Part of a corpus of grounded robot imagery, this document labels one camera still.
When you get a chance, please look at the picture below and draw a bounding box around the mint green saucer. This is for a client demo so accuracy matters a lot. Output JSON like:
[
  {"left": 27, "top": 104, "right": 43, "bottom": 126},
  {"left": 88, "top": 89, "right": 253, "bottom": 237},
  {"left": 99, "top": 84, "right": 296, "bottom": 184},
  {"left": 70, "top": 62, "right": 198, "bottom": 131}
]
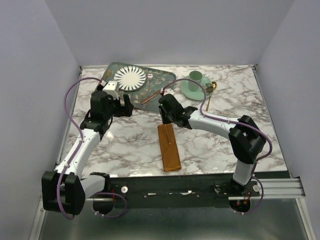
[{"left": 180, "top": 76, "right": 213, "bottom": 101}]

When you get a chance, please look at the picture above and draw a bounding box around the copper table knife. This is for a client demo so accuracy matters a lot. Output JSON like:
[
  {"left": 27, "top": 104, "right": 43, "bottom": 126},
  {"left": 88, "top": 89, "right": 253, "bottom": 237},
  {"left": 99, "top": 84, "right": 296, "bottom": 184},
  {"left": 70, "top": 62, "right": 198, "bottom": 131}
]
[{"left": 141, "top": 90, "right": 162, "bottom": 105}]

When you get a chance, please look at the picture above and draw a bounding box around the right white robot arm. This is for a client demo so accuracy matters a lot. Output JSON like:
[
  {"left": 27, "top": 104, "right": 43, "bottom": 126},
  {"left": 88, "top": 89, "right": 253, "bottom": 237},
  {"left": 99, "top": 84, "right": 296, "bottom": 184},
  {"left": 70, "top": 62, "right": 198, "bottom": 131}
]
[{"left": 158, "top": 94, "right": 267, "bottom": 196}]

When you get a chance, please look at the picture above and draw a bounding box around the aluminium frame rail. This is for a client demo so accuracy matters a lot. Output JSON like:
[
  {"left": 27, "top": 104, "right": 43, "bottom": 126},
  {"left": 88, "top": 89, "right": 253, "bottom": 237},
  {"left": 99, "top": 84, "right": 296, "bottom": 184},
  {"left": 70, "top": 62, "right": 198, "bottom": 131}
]
[{"left": 85, "top": 177, "right": 305, "bottom": 201}]

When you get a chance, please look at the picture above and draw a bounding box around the copper fork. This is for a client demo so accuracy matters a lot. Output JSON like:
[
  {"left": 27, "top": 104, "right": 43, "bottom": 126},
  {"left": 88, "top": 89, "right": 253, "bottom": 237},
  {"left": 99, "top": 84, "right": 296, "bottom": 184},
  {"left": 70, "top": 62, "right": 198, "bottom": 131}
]
[{"left": 165, "top": 123, "right": 172, "bottom": 146}]

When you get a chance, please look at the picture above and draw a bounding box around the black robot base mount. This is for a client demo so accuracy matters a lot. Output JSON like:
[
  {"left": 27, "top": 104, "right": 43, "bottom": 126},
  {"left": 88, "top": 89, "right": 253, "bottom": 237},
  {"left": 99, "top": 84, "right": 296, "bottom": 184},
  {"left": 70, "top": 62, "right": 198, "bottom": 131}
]
[{"left": 82, "top": 172, "right": 261, "bottom": 210}]

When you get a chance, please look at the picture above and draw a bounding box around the white black striped plate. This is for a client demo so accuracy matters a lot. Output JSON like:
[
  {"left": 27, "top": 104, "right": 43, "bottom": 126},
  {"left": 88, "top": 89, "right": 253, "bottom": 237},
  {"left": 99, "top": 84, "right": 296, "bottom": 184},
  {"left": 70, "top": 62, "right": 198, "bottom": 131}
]
[{"left": 113, "top": 65, "right": 147, "bottom": 92}]

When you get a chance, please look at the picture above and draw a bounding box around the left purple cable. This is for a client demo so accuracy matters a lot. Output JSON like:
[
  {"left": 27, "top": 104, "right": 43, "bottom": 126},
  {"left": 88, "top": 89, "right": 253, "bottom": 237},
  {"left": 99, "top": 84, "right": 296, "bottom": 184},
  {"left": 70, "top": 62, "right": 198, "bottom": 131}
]
[{"left": 57, "top": 76, "right": 128, "bottom": 221}]

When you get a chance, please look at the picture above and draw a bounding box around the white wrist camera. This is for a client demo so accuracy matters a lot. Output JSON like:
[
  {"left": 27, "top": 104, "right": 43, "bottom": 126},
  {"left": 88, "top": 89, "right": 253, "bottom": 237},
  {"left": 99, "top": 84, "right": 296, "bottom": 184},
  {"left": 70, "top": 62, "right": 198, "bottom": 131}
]
[
  {"left": 103, "top": 80, "right": 119, "bottom": 99},
  {"left": 160, "top": 87, "right": 175, "bottom": 96}
]

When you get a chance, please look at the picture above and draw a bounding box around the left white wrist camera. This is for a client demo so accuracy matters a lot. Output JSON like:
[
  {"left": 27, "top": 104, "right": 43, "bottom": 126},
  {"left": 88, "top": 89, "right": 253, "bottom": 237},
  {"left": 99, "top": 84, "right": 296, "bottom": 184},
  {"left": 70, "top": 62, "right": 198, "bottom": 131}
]
[{"left": 103, "top": 80, "right": 119, "bottom": 99}]

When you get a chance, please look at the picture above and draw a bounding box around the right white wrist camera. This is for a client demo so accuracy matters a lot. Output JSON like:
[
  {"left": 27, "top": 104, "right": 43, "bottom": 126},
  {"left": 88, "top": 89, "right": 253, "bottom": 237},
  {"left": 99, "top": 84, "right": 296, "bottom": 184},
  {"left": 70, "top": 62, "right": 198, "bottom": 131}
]
[{"left": 160, "top": 87, "right": 175, "bottom": 96}]

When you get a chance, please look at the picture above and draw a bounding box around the mint green cup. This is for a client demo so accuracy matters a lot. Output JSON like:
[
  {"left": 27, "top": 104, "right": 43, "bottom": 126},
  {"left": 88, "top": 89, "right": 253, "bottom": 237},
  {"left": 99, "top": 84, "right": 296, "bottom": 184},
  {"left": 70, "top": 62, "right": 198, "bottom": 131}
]
[{"left": 188, "top": 70, "right": 203, "bottom": 92}]

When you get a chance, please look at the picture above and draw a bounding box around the teal floral serving tray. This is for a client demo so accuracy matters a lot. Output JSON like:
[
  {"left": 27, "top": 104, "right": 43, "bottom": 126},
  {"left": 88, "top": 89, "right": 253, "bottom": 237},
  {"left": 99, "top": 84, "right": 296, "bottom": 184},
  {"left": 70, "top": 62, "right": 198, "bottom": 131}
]
[{"left": 102, "top": 62, "right": 176, "bottom": 113}]

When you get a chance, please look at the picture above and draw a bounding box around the orange-brown cloth napkin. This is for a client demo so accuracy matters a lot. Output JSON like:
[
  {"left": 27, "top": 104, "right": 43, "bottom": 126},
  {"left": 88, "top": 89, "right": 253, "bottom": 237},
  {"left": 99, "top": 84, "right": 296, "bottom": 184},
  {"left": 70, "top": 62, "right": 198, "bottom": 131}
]
[{"left": 157, "top": 124, "right": 182, "bottom": 172}]

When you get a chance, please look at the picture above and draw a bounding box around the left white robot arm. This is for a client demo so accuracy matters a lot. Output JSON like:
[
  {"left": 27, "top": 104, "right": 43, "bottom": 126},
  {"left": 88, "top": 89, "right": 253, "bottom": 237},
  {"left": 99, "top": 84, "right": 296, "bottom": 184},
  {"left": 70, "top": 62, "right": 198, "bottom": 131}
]
[{"left": 41, "top": 90, "right": 134, "bottom": 220}]

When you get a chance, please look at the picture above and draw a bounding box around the gold spoon with flower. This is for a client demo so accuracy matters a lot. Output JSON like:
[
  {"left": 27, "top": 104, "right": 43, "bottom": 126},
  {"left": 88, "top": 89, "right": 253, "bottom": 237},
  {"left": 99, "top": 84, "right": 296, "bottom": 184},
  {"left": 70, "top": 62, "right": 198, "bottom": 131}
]
[{"left": 205, "top": 81, "right": 217, "bottom": 112}]

